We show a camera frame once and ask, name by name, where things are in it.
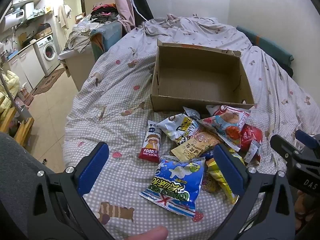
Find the teal pillow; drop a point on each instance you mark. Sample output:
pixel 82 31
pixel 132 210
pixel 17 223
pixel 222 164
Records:
pixel 270 45

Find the dark curtain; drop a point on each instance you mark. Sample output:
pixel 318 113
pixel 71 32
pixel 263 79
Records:
pixel 140 0

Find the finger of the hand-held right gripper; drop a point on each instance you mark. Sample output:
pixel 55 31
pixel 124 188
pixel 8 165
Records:
pixel 283 146
pixel 306 138

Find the beige cracker packet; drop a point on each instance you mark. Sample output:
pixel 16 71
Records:
pixel 197 142

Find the teal upholstered chair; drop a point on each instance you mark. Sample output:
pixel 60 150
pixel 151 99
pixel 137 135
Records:
pixel 107 36

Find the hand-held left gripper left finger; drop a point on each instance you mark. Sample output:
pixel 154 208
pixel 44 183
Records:
pixel 93 167

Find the red snack bag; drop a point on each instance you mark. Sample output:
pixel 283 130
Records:
pixel 250 135

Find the pink cartoon snack bag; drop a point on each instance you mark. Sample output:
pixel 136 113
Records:
pixel 225 125

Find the white red snack bar packet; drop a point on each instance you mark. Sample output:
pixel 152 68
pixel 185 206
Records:
pixel 151 142

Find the person's left hand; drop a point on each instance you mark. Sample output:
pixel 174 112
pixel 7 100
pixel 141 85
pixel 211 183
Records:
pixel 147 233

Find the white blue snack packet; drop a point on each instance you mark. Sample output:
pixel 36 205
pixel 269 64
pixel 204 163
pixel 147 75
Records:
pixel 191 113

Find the black cloth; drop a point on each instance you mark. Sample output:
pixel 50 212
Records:
pixel 286 68

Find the small blue snack packet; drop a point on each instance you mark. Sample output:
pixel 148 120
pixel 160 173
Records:
pixel 207 155

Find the blue fish snack bag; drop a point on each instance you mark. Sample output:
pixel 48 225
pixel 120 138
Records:
pixel 175 180

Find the brown cardboard box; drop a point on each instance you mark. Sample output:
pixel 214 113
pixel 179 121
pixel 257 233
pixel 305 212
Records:
pixel 200 80

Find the hanging white towel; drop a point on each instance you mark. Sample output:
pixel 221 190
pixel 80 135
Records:
pixel 63 16

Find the light clothes pile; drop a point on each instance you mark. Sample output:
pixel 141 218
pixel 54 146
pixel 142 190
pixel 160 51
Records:
pixel 80 33

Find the yellow snack packet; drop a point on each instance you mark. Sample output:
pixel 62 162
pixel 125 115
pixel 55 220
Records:
pixel 216 173

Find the white washing machine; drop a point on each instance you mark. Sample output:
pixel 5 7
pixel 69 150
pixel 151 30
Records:
pixel 47 52

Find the white water heater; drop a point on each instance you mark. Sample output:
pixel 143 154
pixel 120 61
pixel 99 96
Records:
pixel 12 18

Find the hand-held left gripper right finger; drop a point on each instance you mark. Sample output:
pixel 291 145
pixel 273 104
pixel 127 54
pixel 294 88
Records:
pixel 230 170

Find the yellow jacket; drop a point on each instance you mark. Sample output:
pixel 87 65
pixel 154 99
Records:
pixel 8 87

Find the white floor cabinet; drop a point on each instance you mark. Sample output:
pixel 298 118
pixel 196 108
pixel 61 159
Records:
pixel 27 67

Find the brown floor rug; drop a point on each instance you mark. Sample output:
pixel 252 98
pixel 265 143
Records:
pixel 50 81

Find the pink curtain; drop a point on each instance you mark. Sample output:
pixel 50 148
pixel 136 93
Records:
pixel 122 0

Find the white yellow snack bag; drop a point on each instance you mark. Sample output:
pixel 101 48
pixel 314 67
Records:
pixel 180 127

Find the dark clothes pile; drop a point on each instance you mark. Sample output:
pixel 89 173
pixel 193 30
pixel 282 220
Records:
pixel 105 12

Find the person's right hand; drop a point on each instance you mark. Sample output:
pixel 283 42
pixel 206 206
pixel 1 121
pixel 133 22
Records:
pixel 306 207

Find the wooden rack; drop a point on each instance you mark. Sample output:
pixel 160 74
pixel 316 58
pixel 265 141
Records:
pixel 22 130

